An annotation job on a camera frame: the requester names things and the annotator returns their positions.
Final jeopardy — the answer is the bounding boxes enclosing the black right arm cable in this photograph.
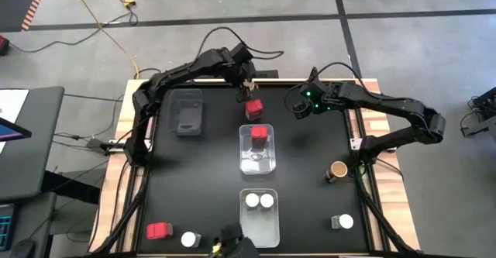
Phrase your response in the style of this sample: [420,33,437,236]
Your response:
[284,61,367,115]

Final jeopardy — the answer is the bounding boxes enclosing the white plastic bin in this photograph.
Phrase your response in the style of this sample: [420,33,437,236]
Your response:
[238,187,281,249]

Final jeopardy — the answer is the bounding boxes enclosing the red spice tin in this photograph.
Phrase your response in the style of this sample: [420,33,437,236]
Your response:
[146,222,174,240]
[250,126,269,149]
[245,99,265,122]

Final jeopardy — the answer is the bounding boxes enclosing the black mat striped edge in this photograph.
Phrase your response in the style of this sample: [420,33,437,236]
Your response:
[0,0,50,33]

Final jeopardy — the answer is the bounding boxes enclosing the black computer mouse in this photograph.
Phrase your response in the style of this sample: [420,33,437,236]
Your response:
[10,237,38,258]

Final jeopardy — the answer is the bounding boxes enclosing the black cable loop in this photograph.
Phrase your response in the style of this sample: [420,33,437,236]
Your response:
[133,67,164,80]

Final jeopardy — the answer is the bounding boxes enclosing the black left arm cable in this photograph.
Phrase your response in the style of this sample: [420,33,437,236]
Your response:
[195,26,285,61]

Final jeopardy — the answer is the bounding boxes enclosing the black desk cable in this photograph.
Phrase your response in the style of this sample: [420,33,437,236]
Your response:
[63,92,125,103]

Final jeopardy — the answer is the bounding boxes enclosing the black table frame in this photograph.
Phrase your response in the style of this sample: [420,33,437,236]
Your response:
[89,77,422,258]

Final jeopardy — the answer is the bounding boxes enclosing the smoky grey plastic bin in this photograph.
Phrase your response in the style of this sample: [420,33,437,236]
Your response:
[167,88,205,137]

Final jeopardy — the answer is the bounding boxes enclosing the tablet with blue screen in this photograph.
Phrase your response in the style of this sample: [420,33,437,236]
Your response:
[0,116,33,143]

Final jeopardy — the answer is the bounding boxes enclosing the white paper sheet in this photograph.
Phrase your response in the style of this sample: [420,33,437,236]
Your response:
[0,88,30,154]

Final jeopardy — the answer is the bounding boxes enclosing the black desk base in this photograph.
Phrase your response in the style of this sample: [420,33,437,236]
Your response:
[40,168,102,205]

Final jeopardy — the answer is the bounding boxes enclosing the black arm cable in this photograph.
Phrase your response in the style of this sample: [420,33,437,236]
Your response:
[195,26,285,61]
[284,61,367,115]

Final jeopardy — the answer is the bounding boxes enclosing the black floor cable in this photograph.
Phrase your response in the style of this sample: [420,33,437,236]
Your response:
[8,10,140,53]

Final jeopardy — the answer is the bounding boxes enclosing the clear plastic bin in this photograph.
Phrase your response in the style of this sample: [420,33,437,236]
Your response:
[238,124,277,176]

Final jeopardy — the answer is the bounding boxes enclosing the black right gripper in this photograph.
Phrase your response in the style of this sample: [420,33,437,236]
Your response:
[292,80,344,120]

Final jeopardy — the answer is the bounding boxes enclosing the long yellow extension cable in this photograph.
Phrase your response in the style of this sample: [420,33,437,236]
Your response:
[64,0,140,79]

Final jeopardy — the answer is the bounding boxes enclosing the backlit keyboard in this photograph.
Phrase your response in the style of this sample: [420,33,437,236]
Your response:
[0,201,17,251]

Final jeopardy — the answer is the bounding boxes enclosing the black equipment with cables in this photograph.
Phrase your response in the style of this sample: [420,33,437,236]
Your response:
[460,86,496,139]

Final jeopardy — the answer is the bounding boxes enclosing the black ribbed floor strip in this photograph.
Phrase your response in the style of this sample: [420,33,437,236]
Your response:
[183,70,280,80]

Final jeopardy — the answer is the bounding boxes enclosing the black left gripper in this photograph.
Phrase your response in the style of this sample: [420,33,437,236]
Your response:
[232,58,260,104]

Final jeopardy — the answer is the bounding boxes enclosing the grey side desk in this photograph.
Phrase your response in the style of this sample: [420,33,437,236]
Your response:
[0,86,66,201]

